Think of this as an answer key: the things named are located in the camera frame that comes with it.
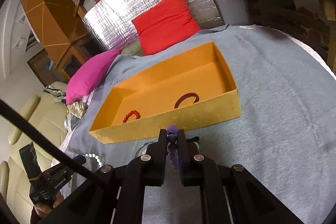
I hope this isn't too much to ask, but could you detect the purple bead bracelet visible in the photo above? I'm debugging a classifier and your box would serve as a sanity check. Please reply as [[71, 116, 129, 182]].
[[166, 124, 181, 169]]

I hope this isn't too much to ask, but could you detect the red bead bracelet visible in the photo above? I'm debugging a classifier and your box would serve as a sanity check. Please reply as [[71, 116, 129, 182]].
[[122, 109, 141, 124]]

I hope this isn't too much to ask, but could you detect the white pearl bracelet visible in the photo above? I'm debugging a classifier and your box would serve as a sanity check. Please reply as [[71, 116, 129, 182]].
[[84, 152, 104, 168]]

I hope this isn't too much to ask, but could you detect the left hand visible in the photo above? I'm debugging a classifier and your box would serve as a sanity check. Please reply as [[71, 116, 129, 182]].
[[30, 192, 64, 224]]

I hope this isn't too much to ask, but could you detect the dark maroon bangle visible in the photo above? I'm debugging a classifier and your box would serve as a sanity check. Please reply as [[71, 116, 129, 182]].
[[174, 92, 200, 110]]

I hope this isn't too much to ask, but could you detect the orange cardboard tray box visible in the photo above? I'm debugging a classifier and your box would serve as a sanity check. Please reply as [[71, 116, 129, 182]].
[[89, 42, 241, 144]]

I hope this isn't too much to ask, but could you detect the beige leather sofa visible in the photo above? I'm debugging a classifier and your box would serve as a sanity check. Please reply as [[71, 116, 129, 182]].
[[1, 91, 68, 223]]

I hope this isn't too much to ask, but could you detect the patterned crumpled fabric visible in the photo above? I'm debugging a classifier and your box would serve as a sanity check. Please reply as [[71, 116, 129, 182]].
[[44, 85, 88, 131]]

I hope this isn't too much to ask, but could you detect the magenta pillow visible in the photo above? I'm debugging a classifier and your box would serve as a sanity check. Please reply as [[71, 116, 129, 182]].
[[66, 50, 122, 105]]

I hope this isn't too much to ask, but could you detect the red cushion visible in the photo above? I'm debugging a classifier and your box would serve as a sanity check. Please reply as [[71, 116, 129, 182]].
[[132, 0, 201, 56]]

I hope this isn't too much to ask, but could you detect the silver foil insulation sheet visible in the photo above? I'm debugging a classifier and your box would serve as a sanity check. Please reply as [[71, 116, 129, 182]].
[[83, 0, 223, 50]]

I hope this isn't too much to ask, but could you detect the wooden cabinet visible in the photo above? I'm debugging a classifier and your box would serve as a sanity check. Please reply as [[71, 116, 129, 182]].
[[20, 0, 97, 81]]

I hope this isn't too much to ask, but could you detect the black cable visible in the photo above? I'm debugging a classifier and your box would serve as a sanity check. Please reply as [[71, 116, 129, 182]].
[[0, 99, 106, 183]]

